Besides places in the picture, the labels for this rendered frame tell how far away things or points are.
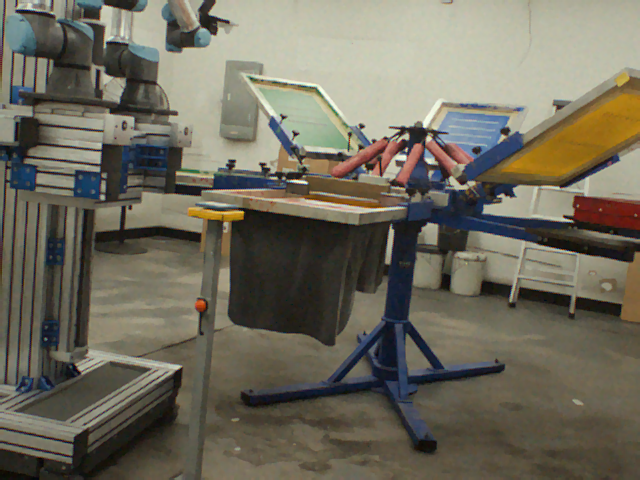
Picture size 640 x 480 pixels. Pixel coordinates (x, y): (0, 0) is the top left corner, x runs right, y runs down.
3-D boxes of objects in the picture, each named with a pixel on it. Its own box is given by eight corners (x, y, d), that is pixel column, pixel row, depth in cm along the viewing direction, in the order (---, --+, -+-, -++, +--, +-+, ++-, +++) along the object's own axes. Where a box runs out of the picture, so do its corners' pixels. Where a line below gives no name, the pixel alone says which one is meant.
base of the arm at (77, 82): (35, 92, 240) (37, 60, 239) (61, 96, 255) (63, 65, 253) (78, 96, 237) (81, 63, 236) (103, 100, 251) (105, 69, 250)
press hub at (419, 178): (412, 404, 373) (447, 122, 357) (338, 386, 389) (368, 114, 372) (434, 384, 409) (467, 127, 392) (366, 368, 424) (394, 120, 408)
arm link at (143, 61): (139, 78, 284) (142, 41, 283) (116, 77, 292) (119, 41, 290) (164, 82, 294) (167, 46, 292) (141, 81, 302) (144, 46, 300)
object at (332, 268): (334, 349, 259) (348, 221, 254) (219, 323, 277) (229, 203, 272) (338, 347, 262) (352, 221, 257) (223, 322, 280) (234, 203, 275)
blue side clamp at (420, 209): (408, 221, 287) (410, 202, 287) (395, 219, 289) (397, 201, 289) (430, 217, 315) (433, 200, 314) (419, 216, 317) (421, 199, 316)
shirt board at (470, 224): (683, 269, 294) (686, 247, 293) (622, 270, 270) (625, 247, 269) (437, 219, 400) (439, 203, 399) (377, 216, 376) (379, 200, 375)
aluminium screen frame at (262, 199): (358, 225, 244) (359, 213, 243) (200, 201, 267) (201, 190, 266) (428, 214, 315) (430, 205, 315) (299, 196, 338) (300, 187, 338)
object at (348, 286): (337, 345, 261) (351, 221, 256) (327, 343, 263) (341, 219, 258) (383, 322, 303) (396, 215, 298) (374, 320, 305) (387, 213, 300)
